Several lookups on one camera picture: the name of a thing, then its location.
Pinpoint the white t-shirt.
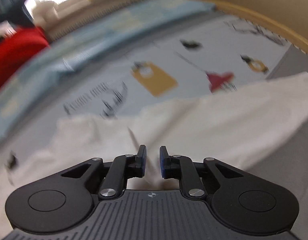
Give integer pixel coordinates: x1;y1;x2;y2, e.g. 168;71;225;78
0;72;308;239

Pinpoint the grey printed bed sheet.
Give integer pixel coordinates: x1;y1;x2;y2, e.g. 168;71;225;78
0;4;308;205

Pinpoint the light blue patterned cloth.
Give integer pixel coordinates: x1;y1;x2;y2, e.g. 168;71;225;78
0;0;215;141

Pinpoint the red folded blanket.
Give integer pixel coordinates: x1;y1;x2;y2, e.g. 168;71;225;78
0;27;49;88

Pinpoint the white plush toy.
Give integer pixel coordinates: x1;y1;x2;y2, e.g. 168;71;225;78
32;1;59;27

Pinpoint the wooden bed frame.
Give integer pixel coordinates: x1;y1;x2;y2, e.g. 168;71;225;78
209;0;308;56

